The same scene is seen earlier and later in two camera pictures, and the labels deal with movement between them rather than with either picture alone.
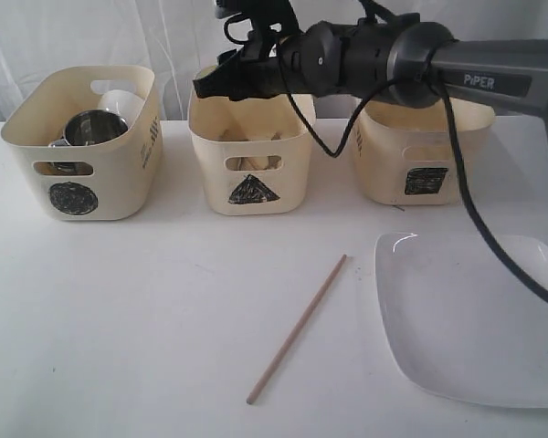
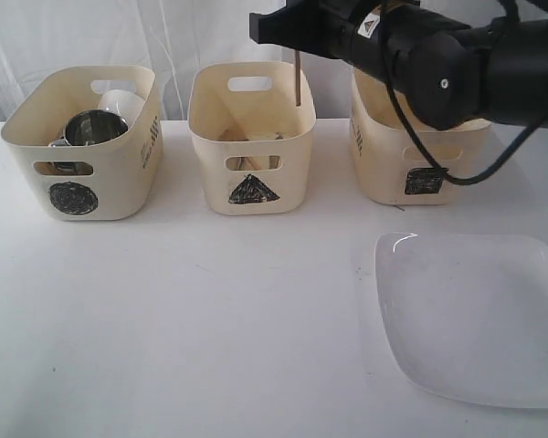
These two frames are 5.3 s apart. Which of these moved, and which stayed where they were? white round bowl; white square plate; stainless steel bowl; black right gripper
Moved: black right gripper
Stayed: white round bowl; stainless steel bowl; white square plate
